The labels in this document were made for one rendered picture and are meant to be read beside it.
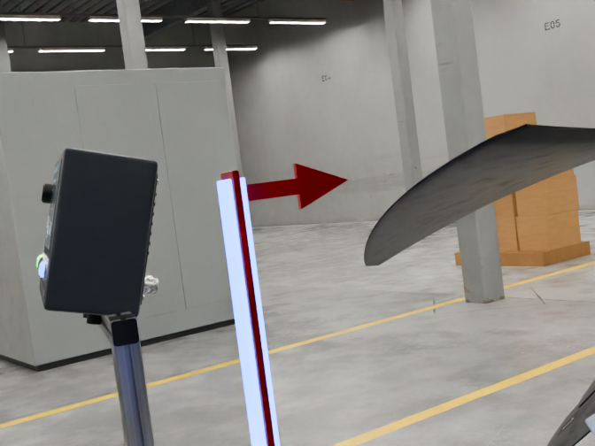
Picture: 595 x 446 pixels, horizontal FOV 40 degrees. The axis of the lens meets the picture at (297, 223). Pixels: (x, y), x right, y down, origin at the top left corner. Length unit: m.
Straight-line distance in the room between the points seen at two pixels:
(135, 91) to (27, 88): 0.87
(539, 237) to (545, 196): 0.43
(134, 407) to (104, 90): 5.85
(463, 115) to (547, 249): 2.46
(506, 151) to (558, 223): 8.41
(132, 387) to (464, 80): 5.92
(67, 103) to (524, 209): 4.77
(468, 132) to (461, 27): 0.83
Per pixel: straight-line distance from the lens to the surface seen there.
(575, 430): 0.71
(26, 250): 6.40
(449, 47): 6.77
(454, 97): 6.73
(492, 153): 0.39
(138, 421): 0.96
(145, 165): 0.98
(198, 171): 7.01
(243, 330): 0.41
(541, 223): 8.69
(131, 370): 0.95
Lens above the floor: 1.18
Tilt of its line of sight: 3 degrees down
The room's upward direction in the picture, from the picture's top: 7 degrees counter-clockwise
